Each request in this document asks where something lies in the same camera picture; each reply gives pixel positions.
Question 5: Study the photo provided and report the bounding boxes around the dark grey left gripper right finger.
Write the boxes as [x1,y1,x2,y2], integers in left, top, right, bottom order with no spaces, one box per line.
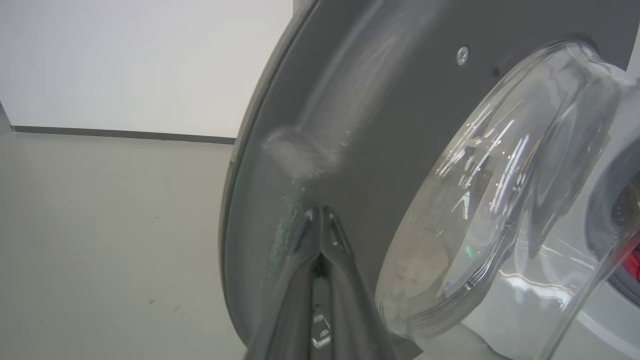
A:
[321,207,401,360]

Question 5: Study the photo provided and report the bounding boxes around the grey skirting board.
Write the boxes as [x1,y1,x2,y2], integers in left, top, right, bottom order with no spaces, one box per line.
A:
[10,125,237,146]

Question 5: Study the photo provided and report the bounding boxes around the red and white garment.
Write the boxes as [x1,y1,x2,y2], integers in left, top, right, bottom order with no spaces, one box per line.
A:
[622,244,640,282]

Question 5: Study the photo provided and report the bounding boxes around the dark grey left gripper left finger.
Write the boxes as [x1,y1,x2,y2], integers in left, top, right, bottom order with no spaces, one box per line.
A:
[244,209,323,360]

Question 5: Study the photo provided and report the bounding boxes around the white front-load washing machine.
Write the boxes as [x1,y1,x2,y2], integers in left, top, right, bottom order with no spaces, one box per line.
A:
[415,35,640,360]

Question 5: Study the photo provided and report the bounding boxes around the black round glass washer door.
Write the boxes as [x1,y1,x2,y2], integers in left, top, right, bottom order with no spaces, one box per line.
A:
[219,0,640,360]

